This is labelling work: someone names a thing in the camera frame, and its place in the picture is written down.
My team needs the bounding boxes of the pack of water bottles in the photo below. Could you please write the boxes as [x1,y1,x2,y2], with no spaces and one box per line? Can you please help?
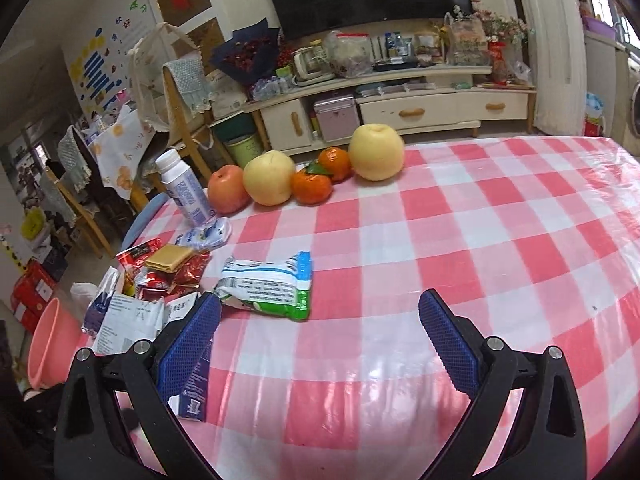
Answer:
[250,76,293,101]

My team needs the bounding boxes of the pink flower arrangement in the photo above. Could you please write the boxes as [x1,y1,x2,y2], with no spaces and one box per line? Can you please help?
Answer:
[452,0,533,86]

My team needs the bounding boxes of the red instant tea packet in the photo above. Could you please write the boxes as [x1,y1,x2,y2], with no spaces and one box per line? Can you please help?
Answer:
[116,240,212,302]

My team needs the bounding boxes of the pink metal box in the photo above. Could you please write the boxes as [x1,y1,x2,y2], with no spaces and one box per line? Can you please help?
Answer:
[313,96,361,142]

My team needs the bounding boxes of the clear bag with handles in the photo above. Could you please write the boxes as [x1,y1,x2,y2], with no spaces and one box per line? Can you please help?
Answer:
[445,12,489,66]

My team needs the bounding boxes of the white cloth with orange print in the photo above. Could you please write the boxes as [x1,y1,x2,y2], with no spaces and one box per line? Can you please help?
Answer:
[87,107,157,200]

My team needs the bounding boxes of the red cardboard boxes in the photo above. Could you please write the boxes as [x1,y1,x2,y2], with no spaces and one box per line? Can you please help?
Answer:
[10,260,57,332]

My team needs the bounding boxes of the wooden chair with grey cloth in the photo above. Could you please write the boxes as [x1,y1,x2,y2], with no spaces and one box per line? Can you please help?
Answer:
[47,125,116,259]

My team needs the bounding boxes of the white milk bottle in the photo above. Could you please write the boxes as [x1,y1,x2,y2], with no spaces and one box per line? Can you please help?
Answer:
[155,149,213,226]

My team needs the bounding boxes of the purple basin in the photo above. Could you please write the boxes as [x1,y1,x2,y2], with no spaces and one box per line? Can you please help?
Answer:
[581,16,617,40]

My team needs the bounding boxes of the cream television cabinet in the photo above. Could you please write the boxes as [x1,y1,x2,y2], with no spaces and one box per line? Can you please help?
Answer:
[243,62,538,156]

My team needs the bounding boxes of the yellow pear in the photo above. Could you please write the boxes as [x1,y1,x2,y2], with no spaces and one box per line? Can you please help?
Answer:
[348,123,405,181]
[243,150,297,206]

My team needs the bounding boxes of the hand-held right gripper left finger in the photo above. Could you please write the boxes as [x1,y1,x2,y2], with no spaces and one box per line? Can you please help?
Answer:
[52,291,223,480]

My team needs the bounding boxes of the white curtain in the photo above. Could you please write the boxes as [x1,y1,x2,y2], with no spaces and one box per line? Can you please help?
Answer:
[510,0,590,136]

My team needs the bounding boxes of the white plastic bag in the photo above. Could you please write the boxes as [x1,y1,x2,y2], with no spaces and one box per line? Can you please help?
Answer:
[70,282,103,311]

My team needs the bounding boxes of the white blue plastic pouch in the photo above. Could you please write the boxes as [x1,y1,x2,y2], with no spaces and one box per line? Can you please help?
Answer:
[175,217,232,252]

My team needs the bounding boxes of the clear plastic bag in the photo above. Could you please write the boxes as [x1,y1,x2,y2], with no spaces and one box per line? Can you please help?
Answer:
[325,32,374,78]

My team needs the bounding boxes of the orange mandarin with leaf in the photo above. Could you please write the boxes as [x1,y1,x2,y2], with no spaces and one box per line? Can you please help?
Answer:
[318,146,353,183]

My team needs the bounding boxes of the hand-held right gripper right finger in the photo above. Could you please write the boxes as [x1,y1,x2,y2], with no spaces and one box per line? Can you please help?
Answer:
[418,289,588,480]

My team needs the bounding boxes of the green white snack wrapper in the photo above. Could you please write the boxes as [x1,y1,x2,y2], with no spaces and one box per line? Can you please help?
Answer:
[214,251,313,322]

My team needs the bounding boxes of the white printed paper wrapper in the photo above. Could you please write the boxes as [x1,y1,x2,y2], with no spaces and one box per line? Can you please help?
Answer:
[92,294,166,357]

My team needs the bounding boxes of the washing machine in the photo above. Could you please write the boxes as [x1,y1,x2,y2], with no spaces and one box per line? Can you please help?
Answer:
[620,55,640,156]

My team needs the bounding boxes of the dark blue flower bouquet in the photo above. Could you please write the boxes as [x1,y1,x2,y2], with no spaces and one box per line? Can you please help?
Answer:
[209,19,281,86]

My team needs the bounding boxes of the blue chair seat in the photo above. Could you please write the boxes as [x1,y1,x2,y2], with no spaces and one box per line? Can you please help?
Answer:
[121,192,171,248]

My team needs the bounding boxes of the wall poster with blue stickers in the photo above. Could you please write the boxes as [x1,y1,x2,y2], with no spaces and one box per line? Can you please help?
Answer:
[62,0,161,116]

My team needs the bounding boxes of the white clear plastic wrapper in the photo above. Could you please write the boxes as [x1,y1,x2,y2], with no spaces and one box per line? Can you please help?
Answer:
[82,266,126,336]

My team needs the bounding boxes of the red apple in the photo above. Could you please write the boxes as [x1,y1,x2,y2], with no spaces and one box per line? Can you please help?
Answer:
[207,165,252,215]

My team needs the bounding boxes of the pink plastic bucket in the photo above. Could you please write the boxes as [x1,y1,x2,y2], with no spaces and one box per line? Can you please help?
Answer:
[27,297,76,390]

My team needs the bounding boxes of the gold packet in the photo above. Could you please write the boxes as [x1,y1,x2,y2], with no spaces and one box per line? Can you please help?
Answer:
[145,243,194,272]

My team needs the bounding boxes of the green tin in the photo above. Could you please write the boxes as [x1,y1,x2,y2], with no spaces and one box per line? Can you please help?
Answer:
[222,132,263,168]

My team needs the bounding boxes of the white kettle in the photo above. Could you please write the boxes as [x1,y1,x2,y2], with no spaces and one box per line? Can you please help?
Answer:
[292,46,336,84]

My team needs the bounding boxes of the red gift bag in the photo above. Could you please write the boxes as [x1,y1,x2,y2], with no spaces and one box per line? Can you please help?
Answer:
[487,40,516,83]

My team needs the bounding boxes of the blue white carton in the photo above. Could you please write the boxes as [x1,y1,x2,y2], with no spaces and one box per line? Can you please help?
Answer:
[167,332,213,421]

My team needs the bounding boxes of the pink checked tablecloth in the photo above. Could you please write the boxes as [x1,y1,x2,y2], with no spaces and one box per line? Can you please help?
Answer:
[75,135,640,480]

